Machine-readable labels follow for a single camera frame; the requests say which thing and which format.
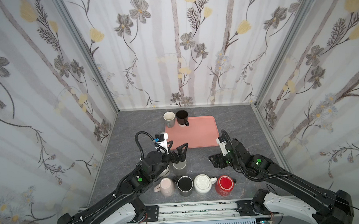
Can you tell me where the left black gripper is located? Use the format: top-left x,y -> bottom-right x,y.
147,139 -> 189,181

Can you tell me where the pink plastic tray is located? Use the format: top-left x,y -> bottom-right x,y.
165,115 -> 219,150

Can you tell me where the light grey mug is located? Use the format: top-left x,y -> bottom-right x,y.
163,111 -> 176,128

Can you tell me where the black and white mug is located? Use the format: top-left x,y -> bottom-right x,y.
176,110 -> 189,127

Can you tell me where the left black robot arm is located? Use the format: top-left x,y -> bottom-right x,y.
57,131 -> 188,224

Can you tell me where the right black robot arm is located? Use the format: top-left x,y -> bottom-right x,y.
208,130 -> 357,224

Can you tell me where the grey upside-down mug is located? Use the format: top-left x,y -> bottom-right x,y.
171,160 -> 187,177

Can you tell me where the red mug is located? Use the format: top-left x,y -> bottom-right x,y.
215,175 -> 236,196

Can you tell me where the white ribbed mug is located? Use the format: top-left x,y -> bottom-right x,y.
193,174 -> 218,195

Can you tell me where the black dark grey mug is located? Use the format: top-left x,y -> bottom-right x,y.
173,176 -> 194,197

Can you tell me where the pale pink mug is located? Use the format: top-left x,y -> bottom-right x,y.
153,178 -> 175,197

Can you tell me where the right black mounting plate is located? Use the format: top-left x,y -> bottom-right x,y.
236,199 -> 272,217

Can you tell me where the black mounting plate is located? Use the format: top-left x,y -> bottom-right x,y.
140,205 -> 159,223
236,199 -> 272,217

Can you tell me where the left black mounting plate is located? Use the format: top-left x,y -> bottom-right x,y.
140,205 -> 159,223

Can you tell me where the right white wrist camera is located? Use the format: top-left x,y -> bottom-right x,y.
216,136 -> 228,156

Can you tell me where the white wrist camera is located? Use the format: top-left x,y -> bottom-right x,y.
216,136 -> 228,156
154,133 -> 168,154

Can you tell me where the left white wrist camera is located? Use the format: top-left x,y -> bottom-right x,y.
154,133 -> 168,154

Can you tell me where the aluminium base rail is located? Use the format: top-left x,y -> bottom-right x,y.
71,195 -> 326,224

